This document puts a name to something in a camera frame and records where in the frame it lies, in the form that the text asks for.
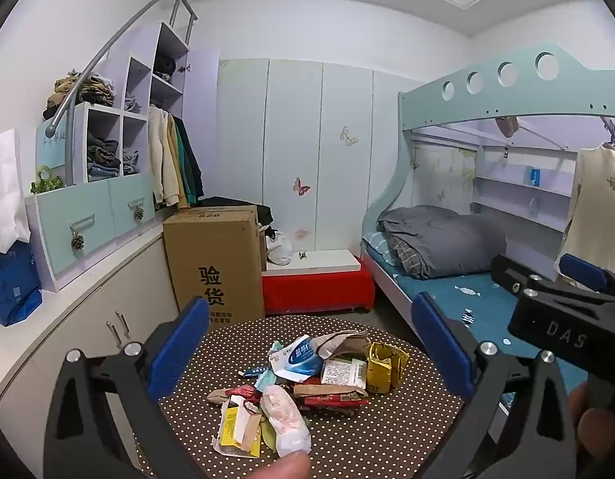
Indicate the cream butterfly sticker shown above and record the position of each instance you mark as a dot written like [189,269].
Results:
[348,135]

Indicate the white plastic bag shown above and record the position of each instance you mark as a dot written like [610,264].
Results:
[285,419]
[279,249]

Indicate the dark hanging jacket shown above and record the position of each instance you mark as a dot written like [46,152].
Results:
[192,159]

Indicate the red brown snack wrapper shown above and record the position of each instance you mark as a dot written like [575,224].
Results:
[332,398]

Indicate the small red wrapper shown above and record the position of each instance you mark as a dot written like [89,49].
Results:
[237,393]

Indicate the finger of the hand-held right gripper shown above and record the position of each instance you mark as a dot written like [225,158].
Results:
[512,272]
[582,272]

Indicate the cream hanging hoodie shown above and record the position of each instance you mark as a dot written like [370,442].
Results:
[160,159]

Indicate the person's right hand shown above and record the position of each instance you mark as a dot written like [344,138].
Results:
[594,431]

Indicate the metal handrail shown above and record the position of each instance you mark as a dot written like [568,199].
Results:
[108,50]

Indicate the green hanging jacket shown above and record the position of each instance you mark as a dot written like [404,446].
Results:
[185,174]

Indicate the teal patterned bed sheet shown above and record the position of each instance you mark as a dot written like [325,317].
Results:
[462,304]

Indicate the teal bunk bed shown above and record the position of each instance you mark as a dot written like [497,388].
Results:
[437,100]

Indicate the white wardrobe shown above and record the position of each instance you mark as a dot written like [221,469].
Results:
[287,134]

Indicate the stepped shelf cabinet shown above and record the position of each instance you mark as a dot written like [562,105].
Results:
[83,219]

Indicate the white printed packet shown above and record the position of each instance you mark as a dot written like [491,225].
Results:
[342,373]

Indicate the pink butterfly sticker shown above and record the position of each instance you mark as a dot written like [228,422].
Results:
[301,187]

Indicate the brown folded clothes pile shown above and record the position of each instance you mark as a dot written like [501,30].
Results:
[88,92]

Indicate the brown round object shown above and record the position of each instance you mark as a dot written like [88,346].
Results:
[506,126]

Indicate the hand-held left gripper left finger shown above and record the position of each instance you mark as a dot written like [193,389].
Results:
[180,349]

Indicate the red bench with white top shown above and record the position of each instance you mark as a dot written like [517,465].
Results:
[317,282]

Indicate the black folded clothes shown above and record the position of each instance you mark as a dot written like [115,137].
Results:
[163,66]

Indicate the dark clothes pile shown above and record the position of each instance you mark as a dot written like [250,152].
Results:
[237,202]

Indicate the person's left hand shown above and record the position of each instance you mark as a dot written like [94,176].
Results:
[280,466]

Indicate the small blue wrapper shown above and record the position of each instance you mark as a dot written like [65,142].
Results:
[255,371]

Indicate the cream hanging shirt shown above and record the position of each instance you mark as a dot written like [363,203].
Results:
[594,209]

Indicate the green plant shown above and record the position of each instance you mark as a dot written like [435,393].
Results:
[48,184]

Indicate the blue bag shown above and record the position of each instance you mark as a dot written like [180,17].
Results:
[10,289]

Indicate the small blue box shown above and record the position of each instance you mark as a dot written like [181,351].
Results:
[535,177]

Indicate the yellow white small box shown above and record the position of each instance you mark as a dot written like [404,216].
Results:
[231,426]

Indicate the brown dotted tablecloth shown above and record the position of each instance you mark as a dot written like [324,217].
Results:
[387,434]

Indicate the grey quilt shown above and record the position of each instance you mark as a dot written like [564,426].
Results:
[437,239]

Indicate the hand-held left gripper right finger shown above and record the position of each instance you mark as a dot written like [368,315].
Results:
[442,349]

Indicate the blue pillow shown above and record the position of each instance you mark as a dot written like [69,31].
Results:
[377,247]

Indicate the white low cabinet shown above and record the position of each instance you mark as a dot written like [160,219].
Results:
[88,304]

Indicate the yellow carton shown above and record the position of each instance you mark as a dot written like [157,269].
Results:
[382,374]

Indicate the blue white wrapper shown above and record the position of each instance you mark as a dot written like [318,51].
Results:
[295,362]

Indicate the brown paper bag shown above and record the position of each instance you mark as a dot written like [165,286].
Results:
[347,344]

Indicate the teal wrapper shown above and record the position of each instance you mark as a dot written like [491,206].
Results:
[264,383]

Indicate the large cardboard box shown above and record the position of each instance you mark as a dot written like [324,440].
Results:
[212,259]

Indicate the dark folded clothes stack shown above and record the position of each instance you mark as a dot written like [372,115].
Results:
[103,157]

